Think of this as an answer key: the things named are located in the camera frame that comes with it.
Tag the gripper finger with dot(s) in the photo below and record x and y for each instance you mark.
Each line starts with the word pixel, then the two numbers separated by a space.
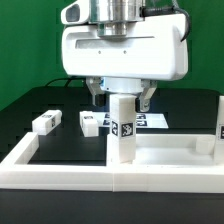
pixel 142 102
pixel 98 95

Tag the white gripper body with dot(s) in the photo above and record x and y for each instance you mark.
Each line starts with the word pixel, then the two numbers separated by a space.
pixel 152 49

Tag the white desk tabletop panel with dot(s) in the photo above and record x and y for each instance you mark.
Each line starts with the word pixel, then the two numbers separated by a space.
pixel 168 149

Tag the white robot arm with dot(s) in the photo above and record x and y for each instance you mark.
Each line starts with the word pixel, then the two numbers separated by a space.
pixel 112 17

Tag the AprilTag marker sheet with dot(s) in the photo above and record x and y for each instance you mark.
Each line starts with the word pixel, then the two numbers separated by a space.
pixel 143 120

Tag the white U-shaped obstacle fence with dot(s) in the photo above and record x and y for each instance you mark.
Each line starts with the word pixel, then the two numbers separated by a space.
pixel 17 173

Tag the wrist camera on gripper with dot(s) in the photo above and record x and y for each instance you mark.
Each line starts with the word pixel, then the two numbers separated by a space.
pixel 76 13

